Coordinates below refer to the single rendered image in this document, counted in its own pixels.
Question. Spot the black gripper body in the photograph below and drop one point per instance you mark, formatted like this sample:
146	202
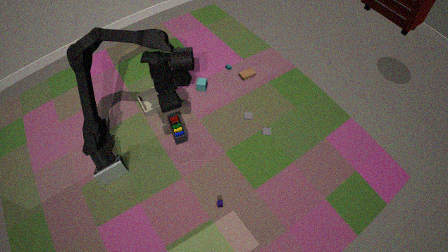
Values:
168	100

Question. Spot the orange flat block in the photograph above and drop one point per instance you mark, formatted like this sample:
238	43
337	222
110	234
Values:
246	74

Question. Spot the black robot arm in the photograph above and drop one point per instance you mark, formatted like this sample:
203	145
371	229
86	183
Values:
80	59

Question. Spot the green fuse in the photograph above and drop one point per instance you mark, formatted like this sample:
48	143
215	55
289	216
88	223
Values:
176	126

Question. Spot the teal cube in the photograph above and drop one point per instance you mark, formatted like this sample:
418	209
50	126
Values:
201	84

